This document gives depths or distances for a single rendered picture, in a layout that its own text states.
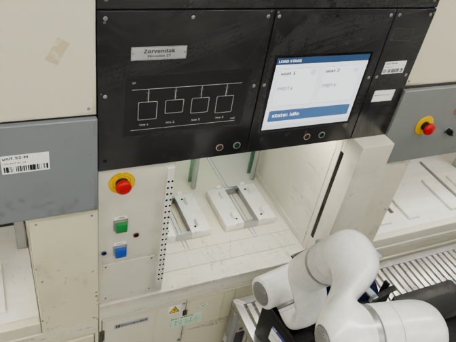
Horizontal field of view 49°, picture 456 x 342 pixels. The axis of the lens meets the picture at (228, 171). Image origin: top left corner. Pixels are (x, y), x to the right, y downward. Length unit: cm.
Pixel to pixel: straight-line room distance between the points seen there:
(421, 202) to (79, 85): 166
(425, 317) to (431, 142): 99
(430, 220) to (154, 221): 127
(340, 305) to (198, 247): 104
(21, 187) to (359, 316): 79
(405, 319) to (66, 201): 81
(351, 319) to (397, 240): 134
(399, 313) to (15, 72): 83
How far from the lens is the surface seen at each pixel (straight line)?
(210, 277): 174
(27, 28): 105
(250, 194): 203
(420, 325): 90
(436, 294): 200
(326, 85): 138
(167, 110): 120
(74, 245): 142
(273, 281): 125
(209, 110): 124
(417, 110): 166
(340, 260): 93
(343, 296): 86
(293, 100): 135
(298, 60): 129
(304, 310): 119
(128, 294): 165
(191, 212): 190
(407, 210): 226
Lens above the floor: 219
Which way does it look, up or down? 38 degrees down
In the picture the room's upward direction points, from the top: 11 degrees clockwise
